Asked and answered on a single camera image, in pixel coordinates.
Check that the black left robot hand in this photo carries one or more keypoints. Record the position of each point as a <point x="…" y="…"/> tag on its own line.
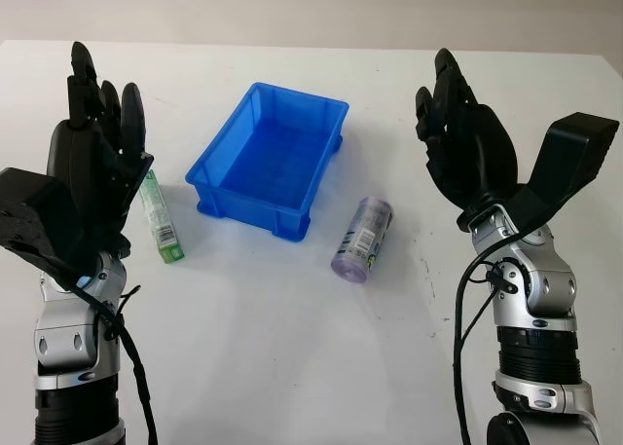
<point x="92" y="153"/>

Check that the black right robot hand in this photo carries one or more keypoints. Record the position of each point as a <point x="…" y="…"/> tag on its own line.
<point x="472" y="148"/>

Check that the green toothpaste box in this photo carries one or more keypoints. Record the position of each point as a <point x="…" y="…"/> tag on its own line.
<point x="160" y="221"/>

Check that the purple bag roll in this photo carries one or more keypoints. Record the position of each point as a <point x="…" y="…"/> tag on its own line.
<point x="365" y="240"/>

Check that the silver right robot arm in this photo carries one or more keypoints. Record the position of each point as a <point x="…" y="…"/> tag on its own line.
<point x="540" y="318"/>

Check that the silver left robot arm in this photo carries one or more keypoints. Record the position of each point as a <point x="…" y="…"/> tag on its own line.
<point x="63" y="343"/>

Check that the blue plastic tray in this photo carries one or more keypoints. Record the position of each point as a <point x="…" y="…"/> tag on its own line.
<point x="272" y="172"/>

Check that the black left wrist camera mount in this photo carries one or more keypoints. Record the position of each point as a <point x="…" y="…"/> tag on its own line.
<point x="34" y="216"/>

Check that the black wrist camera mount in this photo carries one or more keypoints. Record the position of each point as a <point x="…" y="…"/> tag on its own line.
<point x="569" y="158"/>
<point x="34" y="216"/>

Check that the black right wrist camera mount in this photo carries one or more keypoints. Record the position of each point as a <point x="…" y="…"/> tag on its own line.
<point x="569" y="158"/>

